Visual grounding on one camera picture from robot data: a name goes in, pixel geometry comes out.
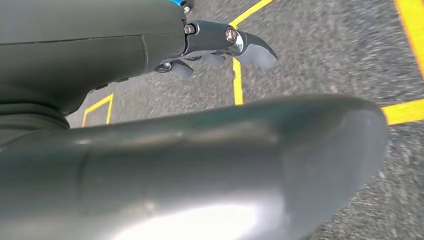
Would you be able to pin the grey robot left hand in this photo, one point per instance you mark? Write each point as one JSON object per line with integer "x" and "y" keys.
{"x": 82, "y": 43}

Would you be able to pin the blue metal shelf rack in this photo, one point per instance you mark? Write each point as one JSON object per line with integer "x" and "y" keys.
{"x": 180, "y": 2}

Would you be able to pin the yellow floor tape square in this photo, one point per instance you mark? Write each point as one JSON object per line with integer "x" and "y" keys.
{"x": 237, "y": 86}
{"x": 108, "y": 109}

